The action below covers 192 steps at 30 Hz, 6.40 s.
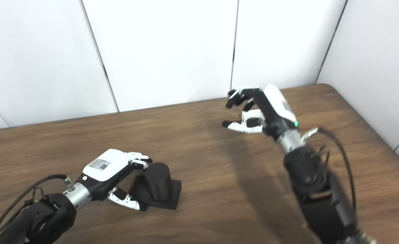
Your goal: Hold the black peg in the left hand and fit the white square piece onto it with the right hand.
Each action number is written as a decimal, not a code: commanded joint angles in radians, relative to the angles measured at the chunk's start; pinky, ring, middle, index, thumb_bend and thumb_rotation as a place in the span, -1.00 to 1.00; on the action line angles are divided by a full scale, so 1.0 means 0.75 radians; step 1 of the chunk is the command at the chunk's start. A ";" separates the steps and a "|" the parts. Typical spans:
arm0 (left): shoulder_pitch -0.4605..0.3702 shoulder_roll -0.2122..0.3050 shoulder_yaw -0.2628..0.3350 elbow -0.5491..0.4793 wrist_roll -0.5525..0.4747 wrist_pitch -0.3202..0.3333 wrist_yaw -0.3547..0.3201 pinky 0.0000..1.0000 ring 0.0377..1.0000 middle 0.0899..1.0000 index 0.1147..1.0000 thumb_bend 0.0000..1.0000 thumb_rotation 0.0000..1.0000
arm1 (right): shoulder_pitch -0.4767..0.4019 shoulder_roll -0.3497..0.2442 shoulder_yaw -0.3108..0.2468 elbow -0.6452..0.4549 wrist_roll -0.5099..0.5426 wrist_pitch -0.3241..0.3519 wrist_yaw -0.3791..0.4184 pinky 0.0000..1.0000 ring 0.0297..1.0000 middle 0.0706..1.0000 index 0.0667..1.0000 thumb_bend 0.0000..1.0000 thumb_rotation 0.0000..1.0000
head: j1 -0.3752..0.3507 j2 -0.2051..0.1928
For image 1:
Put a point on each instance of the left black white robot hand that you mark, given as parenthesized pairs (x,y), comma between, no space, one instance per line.
(104,169)

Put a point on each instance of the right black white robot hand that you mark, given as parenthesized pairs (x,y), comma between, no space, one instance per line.
(274,108)

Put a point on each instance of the black peg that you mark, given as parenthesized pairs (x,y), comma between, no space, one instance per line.
(158,181)

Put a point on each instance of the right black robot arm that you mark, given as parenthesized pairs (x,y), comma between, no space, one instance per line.
(318,189)

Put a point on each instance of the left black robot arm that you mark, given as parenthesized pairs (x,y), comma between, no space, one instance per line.
(46,217)

